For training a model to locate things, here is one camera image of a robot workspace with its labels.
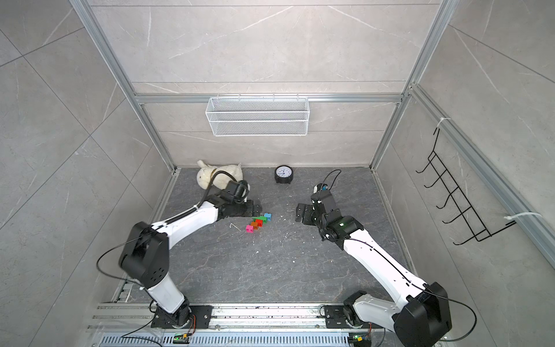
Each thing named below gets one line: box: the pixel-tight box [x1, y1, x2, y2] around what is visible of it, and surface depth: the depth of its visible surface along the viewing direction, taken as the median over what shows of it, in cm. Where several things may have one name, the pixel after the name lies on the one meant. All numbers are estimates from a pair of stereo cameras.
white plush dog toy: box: [196, 159, 244, 191], surface depth 109 cm
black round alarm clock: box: [274, 164, 294, 185], surface depth 117 cm
